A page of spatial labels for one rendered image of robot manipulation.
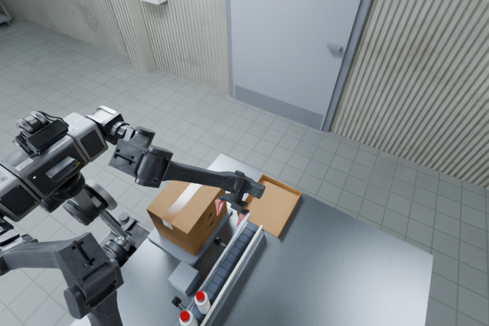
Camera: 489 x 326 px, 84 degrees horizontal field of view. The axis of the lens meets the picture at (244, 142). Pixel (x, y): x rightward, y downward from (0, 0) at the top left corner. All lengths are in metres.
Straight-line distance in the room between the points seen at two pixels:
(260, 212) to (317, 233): 0.33
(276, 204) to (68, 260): 1.15
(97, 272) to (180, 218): 0.61
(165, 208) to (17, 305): 1.70
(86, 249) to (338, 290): 1.13
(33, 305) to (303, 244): 2.00
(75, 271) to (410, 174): 2.99
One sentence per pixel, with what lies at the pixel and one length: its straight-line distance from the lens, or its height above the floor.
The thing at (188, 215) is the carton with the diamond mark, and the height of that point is 1.12.
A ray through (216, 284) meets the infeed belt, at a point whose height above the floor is 0.88.
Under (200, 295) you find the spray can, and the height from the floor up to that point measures 1.08.
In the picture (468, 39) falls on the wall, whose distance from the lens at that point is 2.66.
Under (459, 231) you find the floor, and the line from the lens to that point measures 3.09.
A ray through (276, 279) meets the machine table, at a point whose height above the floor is 0.83.
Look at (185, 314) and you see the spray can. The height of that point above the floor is 1.08.
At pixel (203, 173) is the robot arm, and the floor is 1.53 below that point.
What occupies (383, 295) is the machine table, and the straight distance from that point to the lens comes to 1.58.
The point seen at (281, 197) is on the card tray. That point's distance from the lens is 1.65.
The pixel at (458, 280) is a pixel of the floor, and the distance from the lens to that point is 2.84.
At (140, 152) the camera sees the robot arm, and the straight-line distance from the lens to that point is 0.77.
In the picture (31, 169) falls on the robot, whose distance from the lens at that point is 1.13.
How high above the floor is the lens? 2.23
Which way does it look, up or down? 47 degrees down
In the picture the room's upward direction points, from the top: straight up
